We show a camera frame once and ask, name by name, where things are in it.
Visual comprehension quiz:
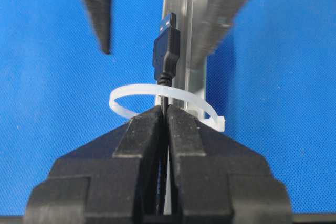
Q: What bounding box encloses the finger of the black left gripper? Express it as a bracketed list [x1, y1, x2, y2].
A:
[83, 0, 112, 55]
[188, 0, 248, 69]

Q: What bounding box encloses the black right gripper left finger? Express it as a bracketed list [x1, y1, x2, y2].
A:
[23, 106, 163, 223]

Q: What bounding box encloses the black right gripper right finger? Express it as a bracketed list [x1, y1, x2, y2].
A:
[167, 106, 292, 223]

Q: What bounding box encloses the black USB cable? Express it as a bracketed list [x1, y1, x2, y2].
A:
[152, 13, 181, 214]

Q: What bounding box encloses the white zip tie loop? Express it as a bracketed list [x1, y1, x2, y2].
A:
[109, 83, 225, 132]

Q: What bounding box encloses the aluminium extrusion frame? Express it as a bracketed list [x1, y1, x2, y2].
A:
[154, 0, 220, 120]

